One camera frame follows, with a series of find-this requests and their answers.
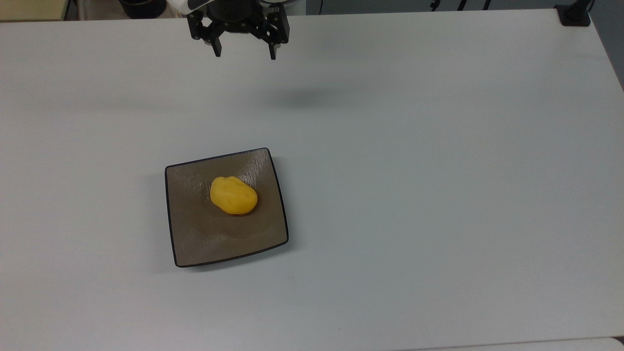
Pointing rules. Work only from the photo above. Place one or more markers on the beige wooden board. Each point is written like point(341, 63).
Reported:
point(29, 9)

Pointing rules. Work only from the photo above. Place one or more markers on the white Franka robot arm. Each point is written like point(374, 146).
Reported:
point(183, 5)

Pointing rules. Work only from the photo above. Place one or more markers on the yellow potato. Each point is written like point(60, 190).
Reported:
point(234, 195)

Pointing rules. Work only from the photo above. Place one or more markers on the square brown ceramic plate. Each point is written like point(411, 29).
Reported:
point(219, 239)

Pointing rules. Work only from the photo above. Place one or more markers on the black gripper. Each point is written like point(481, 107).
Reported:
point(236, 14)

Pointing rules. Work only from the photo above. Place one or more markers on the black round bin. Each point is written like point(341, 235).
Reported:
point(141, 7)

